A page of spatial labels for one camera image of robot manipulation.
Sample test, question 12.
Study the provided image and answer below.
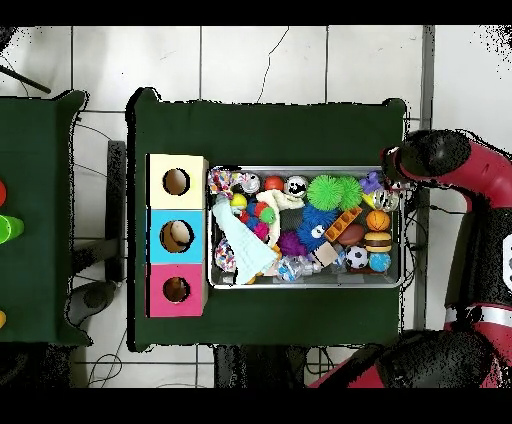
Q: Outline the toy burger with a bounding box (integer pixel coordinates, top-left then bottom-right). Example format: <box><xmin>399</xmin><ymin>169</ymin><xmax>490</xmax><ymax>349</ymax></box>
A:
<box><xmin>363</xmin><ymin>231</ymin><xmax>393</xmax><ymax>253</ymax></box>

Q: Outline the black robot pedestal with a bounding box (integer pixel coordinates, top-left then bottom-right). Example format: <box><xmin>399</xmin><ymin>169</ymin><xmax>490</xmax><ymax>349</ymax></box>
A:
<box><xmin>212</xmin><ymin>345</ymin><xmax>321</xmax><ymax>389</ymax></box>

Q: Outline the orange plastic toy piece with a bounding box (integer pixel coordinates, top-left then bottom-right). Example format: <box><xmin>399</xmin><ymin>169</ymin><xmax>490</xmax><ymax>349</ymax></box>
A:
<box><xmin>324</xmin><ymin>205</ymin><xmax>364</xmax><ymax>244</ymax></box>

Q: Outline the black rod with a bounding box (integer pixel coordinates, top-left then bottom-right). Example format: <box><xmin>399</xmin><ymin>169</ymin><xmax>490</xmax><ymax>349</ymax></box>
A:
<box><xmin>0</xmin><ymin>63</ymin><xmax>51</xmax><ymax>95</ymax></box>

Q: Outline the colourful polka-dot cloth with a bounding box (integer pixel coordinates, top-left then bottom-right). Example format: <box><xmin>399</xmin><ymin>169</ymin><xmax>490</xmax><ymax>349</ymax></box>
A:
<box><xmin>209</xmin><ymin>167</ymin><xmax>245</xmax><ymax>195</ymax></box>

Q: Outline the black floor stand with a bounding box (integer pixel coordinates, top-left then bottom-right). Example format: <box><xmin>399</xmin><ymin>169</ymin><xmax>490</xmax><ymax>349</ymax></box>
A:
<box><xmin>70</xmin><ymin>141</ymin><xmax>129</xmax><ymax>317</ymax></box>

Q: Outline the small orange basketball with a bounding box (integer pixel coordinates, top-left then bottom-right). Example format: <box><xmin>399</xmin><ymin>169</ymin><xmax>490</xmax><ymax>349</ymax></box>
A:
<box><xmin>366</xmin><ymin>209</ymin><xmax>393</xmax><ymax>233</ymax></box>

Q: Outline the mint green cloth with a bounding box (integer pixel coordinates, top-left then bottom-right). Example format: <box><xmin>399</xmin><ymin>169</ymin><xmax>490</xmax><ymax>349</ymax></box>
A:
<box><xmin>211</xmin><ymin>198</ymin><xmax>281</xmax><ymax>286</ymax></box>

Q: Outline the green cloth table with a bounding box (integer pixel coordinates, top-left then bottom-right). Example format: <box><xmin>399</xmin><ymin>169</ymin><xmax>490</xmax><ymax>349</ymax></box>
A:
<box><xmin>0</xmin><ymin>90</ymin><xmax>91</xmax><ymax>347</ymax></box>
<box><xmin>127</xmin><ymin>86</ymin><xmax>411</xmax><ymax>353</ymax></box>

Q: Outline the green spiky googly-eyed toy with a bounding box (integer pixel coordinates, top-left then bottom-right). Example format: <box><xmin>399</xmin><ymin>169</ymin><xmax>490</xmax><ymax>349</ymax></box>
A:
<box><xmin>339</xmin><ymin>175</ymin><xmax>365</xmax><ymax>211</ymax></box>

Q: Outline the wooden box with three holes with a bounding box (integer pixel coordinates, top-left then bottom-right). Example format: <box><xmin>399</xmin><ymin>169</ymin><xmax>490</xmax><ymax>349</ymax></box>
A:
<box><xmin>145</xmin><ymin>153</ymin><xmax>210</xmax><ymax>319</ymax></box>

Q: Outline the large green spiky ball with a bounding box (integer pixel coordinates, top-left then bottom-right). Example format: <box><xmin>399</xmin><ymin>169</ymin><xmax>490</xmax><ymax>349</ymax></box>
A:
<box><xmin>307</xmin><ymin>174</ymin><xmax>344</xmax><ymax>212</ymax></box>

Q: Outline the wire mesh bin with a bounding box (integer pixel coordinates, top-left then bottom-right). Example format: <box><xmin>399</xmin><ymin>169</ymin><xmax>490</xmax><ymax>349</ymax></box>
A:
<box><xmin>207</xmin><ymin>166</ymin><xmax>405</xmax><ymax>291</ymax></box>

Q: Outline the blue furry googly-eyed toy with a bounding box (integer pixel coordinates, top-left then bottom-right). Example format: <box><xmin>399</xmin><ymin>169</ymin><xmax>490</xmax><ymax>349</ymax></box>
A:
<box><xmin>297</xmin><ymin>209</ymin><xmax>339</xmax><ymax>253</ymax></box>

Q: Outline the small soccer ball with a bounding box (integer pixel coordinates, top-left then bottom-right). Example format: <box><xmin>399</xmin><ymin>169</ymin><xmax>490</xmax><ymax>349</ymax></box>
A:
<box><xmin>345</xmin><ymin>244</ymin><xmax>370</xmax><ymax>269</ymax></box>

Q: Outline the green cup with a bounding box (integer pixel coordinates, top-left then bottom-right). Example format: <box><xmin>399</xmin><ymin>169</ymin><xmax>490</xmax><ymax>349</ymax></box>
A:
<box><xmin>0</xmin><ymin>214</ymin><xmax>25</xmax><ymax>245</ymax></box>

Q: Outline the blue building block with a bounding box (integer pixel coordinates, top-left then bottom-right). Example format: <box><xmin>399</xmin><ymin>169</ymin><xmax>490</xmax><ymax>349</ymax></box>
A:
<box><xmin>359</xmin><ymin>170</ymin><xmax>385</xmax><ymax>196</ymax></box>

